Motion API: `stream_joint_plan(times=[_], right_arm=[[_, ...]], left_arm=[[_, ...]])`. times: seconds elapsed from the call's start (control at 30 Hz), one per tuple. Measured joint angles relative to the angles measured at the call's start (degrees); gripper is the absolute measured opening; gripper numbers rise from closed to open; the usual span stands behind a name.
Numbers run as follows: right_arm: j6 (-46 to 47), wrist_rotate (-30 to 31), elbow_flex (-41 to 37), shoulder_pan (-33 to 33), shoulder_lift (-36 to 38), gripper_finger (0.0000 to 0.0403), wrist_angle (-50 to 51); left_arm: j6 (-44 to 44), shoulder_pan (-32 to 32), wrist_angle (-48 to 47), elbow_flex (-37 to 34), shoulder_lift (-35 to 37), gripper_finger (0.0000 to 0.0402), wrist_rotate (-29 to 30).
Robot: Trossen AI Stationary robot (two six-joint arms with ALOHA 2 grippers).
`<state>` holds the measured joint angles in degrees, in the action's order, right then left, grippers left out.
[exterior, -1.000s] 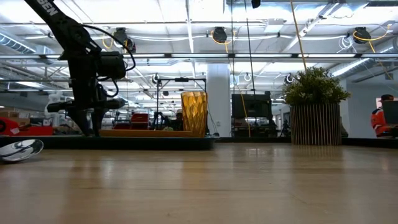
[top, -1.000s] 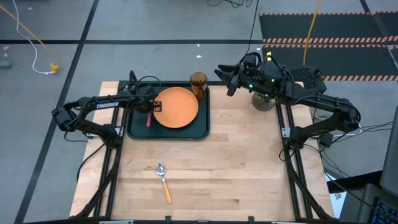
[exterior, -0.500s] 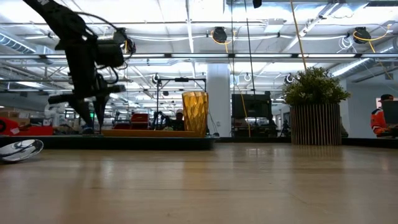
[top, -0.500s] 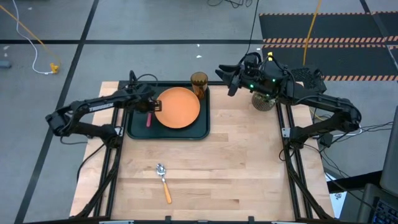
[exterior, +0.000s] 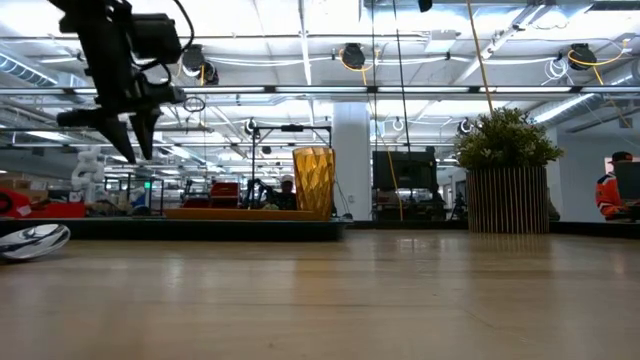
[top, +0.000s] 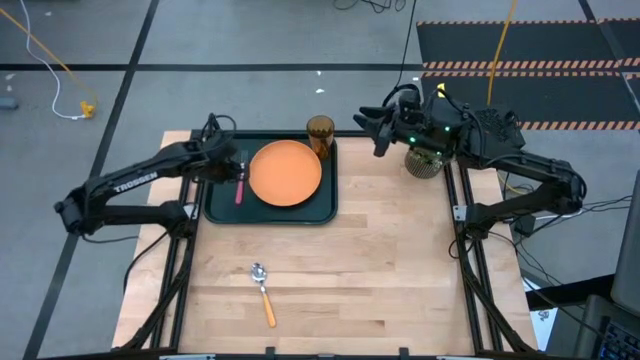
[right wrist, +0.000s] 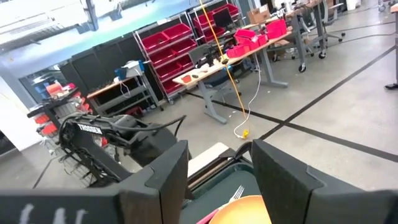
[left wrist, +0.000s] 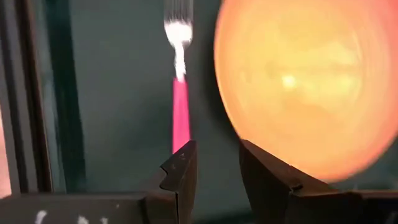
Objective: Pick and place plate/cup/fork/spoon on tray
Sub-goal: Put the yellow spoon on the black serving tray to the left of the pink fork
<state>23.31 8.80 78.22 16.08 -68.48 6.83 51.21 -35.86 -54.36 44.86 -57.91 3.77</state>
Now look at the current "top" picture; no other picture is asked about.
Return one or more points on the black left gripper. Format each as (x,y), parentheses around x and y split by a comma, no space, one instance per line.
(217,160)

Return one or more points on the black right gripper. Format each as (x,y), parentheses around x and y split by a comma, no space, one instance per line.
(425,125)

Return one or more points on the orange plate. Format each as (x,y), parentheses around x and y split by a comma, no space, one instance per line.
(285,172)

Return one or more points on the amber faceted plastic cup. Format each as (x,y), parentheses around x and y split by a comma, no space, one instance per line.
(320,132)

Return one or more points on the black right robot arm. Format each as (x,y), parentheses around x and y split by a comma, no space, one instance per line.
(540,170)

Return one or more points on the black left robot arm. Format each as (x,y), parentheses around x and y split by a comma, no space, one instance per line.
(135,182)

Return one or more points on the dark green tray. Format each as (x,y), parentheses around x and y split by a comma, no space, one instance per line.
(270,214)

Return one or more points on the potted plant in striped pot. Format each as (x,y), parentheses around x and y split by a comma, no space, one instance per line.
(422,167)

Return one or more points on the black orange-striped floor mat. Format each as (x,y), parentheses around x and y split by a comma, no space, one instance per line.
(550,45)

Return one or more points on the grey floor box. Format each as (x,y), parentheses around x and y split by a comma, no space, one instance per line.
(7,103)

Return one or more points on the grey monitor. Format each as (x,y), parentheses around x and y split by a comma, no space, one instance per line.
(627,250)

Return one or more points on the black keyboard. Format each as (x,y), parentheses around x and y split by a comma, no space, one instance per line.
(622,342)

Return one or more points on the black aluminium table frame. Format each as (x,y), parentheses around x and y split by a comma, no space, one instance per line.
(345,133)

